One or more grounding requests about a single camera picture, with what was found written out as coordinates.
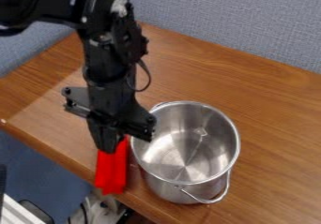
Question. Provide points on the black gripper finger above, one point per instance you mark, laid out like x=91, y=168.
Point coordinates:
x=117, y=135
x=98, y=133

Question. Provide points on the black white striped object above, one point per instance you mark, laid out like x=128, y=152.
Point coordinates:
x=19, y=212

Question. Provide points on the metal pot with handle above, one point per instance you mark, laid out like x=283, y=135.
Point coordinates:
x=186, y=162

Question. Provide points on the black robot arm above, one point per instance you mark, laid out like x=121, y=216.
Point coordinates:
x=114, y=46

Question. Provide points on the red plastic block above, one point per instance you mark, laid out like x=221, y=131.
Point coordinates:
x=111, y=169

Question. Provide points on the white device under table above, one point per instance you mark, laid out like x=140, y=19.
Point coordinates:
x=99, y=209

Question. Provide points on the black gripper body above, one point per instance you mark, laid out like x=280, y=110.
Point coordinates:
x=109, y=101

